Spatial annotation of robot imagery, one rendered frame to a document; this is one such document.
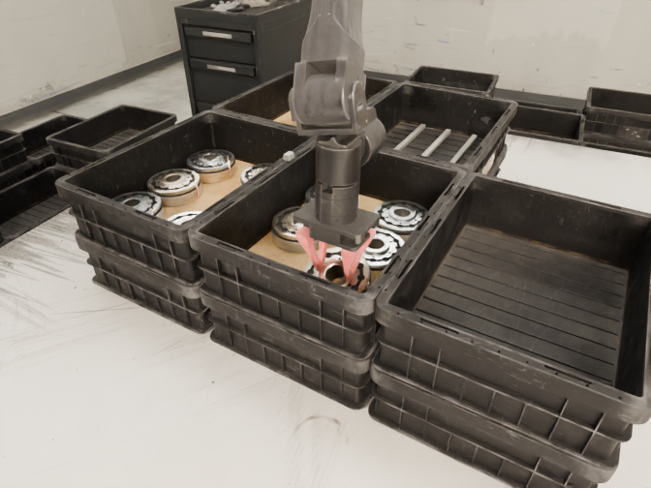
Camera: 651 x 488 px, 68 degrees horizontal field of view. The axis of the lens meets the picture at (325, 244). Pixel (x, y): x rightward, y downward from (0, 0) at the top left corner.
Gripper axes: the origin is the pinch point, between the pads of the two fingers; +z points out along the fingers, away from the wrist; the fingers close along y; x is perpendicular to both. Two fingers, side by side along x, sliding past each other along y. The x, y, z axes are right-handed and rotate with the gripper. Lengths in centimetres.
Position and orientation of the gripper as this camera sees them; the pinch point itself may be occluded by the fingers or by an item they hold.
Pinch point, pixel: (334, 269)
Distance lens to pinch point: 70.2
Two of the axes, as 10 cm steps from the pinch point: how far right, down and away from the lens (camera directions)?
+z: -0.1, 8.4, 5.4
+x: -5.1, 4.6, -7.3
